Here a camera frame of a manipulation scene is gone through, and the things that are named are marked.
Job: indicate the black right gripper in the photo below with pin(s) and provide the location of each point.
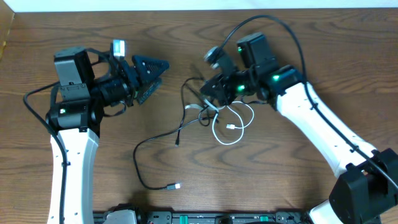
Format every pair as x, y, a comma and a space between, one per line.
224, 94

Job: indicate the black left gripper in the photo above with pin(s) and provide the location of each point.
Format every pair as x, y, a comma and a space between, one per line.
129, 82

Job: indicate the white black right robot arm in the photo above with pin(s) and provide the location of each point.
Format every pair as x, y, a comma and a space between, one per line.
366, 183

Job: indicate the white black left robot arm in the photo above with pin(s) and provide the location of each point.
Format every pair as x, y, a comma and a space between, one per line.
76, 122

